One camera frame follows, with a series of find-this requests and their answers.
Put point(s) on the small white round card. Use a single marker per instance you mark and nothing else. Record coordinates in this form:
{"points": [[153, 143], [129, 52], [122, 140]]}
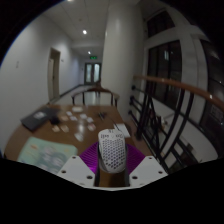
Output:
{"points": [[79, 136]]}

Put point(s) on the black railing with wooden handrail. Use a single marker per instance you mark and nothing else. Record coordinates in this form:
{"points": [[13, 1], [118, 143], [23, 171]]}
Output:
{"points": [[173, 84]]}

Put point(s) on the white rectangular card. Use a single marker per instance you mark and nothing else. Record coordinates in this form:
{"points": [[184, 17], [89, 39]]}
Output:
{"points": [[77, 109]]}

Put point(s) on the dark framed window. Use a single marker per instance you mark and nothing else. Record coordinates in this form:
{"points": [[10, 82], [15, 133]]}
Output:
{"points": [[165, 73]]}

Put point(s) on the small black cup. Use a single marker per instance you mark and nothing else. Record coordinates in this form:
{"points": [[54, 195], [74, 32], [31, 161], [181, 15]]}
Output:
{"points": [[54, 120]]}

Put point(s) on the white paper sheet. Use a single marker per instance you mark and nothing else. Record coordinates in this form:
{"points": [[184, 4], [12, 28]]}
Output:
{"points": [[123, 130]]}

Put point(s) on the glass double door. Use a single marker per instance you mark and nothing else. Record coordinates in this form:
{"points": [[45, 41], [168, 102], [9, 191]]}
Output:
{"points": [[92, 72]]}

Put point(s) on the white perforated computer mouse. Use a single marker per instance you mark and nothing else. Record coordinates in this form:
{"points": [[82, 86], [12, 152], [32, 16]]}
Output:
{"points": [[112, 151]]}

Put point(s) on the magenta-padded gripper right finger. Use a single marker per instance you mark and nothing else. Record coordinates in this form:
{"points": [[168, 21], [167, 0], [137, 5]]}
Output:
{"points": [[146, 168]]}

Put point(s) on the black closed laptop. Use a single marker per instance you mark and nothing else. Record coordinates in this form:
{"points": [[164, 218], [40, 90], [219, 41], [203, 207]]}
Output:
{"points": [[38, 118]]}

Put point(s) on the light green printed mouse pad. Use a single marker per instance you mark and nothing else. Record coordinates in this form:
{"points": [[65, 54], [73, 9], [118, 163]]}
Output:
{"points": [[45, 153]]}

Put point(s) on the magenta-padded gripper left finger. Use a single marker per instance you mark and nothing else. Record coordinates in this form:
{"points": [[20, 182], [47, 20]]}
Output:
{"points": [[75, 168]]}

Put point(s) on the round ceiling lights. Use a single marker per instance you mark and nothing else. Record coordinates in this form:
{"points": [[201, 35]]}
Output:
{"points": [[84, 32]]}

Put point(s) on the green exit sign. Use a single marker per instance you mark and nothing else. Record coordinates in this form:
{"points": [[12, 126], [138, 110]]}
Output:
{"points": [[93, 57]]}

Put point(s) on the wooden armchair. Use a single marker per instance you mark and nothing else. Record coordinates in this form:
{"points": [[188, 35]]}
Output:
{"points": [[96, 90]]}

